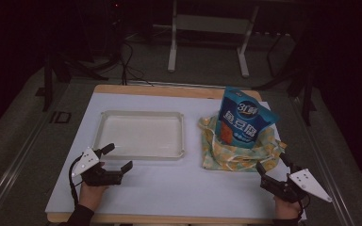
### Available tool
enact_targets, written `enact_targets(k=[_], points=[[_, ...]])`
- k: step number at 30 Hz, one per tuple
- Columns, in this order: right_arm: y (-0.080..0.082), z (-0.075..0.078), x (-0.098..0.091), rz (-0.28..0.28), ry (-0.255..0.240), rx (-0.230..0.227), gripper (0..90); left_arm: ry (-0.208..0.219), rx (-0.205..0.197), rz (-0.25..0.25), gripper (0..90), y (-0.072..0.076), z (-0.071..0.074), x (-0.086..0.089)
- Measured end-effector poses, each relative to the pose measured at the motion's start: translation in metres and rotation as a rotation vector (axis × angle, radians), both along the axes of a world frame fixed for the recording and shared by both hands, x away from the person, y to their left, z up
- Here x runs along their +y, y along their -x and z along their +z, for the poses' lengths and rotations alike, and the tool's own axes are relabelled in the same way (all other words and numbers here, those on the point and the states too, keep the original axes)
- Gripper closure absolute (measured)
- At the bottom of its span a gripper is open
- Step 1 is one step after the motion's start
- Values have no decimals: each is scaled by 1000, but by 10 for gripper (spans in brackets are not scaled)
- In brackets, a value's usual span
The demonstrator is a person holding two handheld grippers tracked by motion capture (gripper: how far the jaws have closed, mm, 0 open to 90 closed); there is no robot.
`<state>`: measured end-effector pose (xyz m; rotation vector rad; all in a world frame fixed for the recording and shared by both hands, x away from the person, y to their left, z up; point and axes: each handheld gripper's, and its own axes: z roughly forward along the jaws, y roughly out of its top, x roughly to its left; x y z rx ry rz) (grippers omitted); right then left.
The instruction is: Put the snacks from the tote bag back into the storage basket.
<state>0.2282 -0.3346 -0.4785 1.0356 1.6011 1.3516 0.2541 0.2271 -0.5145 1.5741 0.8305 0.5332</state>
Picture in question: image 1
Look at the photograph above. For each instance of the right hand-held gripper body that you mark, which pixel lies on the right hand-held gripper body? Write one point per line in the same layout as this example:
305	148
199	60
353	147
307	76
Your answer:
295	185

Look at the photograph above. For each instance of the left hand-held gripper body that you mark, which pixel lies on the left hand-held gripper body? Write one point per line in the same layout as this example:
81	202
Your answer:
99	175

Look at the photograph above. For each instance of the yellow green patterned cloth bag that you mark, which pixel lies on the yellow green patterned cloth bag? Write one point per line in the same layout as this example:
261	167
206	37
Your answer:
232	157

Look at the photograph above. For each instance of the white plastic tray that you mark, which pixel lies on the white plastic tray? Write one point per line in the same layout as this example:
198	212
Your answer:
141	135

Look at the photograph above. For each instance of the blue snack bag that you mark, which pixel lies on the blue snack bag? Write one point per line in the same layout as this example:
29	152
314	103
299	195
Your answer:
244	118

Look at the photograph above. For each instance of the person's left hand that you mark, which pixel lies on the person's left hand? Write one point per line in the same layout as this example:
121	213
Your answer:
91	194

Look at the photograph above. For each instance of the person's right hand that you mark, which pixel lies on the person's right hand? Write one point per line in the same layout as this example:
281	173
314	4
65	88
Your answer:
286	208

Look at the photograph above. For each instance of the white table mat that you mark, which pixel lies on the white table mat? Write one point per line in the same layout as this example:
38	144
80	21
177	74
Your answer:
169	185

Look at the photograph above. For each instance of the black metal stand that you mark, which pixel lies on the black metal stand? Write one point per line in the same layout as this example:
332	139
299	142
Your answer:
53	72
301	84

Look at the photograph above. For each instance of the white metal stand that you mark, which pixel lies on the white metal stand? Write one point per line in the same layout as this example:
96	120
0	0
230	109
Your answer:
207	28

